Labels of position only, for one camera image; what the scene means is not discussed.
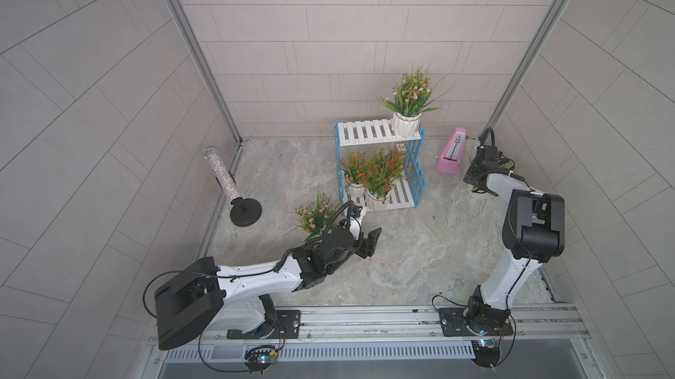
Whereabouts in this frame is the pink flower pot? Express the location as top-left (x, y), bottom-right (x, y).
top-left (380, 69), bottom-right (438, 138)
top-left (295, 192), bottom-right (339, 241)

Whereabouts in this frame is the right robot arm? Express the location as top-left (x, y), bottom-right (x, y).
top-left (464, 128), bottom-right (565, 336)

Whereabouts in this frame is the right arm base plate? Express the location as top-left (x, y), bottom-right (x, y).
top-left (439, 307), bottom-right (514, 339)

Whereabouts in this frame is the blue white wooden rack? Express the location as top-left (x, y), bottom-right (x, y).
top-left (334, 119), bottom-right (426, 210)

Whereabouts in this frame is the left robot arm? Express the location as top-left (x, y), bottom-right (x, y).
top-left (150, 201), bottom-right (381, 351)

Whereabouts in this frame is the pink metronome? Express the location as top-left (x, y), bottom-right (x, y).
top-left (435, 128), bottom-right (467, 174)

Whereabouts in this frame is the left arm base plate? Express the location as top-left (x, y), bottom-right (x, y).
top-left (227, 310), bottom-right (302, 340)

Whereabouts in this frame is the red flower pot front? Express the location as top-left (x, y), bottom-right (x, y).
top-left (365, 148), bottom-right (405, 210)

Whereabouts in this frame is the glitter tube on black stand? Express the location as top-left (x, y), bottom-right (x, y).
top-left (203, 146), bottom-right (263, 227)

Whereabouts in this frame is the red flower pot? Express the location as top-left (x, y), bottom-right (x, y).
top-left (365, 148), bottom-right (405, 210)
top-left (340, 152), bottom-right (367, 201)

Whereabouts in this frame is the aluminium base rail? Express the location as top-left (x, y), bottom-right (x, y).
top-left (137, 301), bottom-right (590, 377)

